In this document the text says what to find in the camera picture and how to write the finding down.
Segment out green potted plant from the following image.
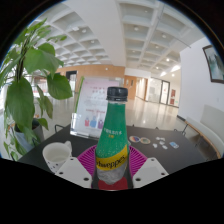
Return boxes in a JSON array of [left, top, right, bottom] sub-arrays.
[[0, 18, 74, 163]]

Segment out ceiling lights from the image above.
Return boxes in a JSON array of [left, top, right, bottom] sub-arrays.
[[71, 8, 183, 76]]

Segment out white polka dot mug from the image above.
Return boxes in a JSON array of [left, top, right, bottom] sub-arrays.
[[42, 140, 73, 174]]

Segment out clear acrylic sign stand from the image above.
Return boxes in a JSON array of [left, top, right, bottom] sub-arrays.
[[69, 76, 120, 140]]

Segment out glass double door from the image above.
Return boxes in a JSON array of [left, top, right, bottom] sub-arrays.
[[146, 77, 171, 105]]

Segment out dark framed landscape picture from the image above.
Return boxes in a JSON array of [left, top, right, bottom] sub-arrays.
[[202, 44, 224, 84]]

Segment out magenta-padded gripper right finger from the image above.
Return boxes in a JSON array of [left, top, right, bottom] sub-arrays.
[[127, 145, 170, 189]]

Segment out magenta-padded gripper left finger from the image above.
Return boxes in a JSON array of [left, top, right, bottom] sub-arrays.
[[54, 144, 99, 190]]

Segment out green drink bottle yellow label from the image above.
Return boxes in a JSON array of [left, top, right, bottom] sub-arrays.
[[94, 86, 130, 186]]

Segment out long white bench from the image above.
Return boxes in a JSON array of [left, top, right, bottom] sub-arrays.
[[181, 104, 224, 159]]

